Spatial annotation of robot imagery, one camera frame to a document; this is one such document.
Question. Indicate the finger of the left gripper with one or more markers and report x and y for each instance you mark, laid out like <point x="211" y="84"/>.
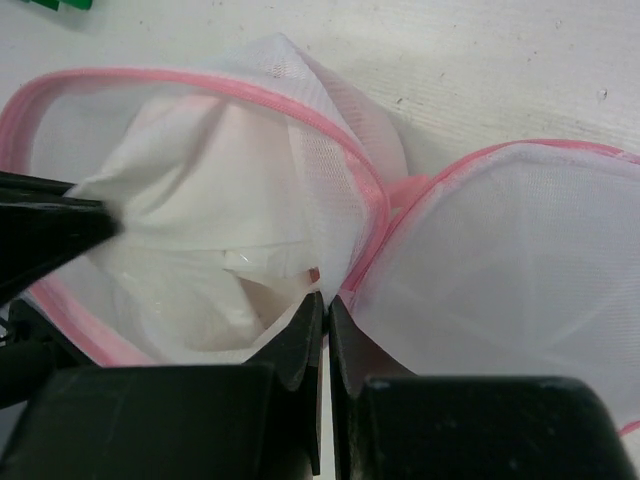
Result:
<point x="42" y="229"/>

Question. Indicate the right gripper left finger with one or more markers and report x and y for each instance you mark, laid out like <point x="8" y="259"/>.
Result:
<point x="256" y="420"/>

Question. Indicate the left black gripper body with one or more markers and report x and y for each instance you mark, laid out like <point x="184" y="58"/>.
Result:
<point x="32" y="349"/>

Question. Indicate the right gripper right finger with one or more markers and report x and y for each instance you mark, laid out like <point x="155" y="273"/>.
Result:
<point x="389" y="423"/>

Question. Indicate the pink white bra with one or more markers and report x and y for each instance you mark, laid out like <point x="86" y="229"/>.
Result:
<point x="214" y="254"/>

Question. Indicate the green plastic tray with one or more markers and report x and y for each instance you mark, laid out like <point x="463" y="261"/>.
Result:
<point x="55" y="5"/>

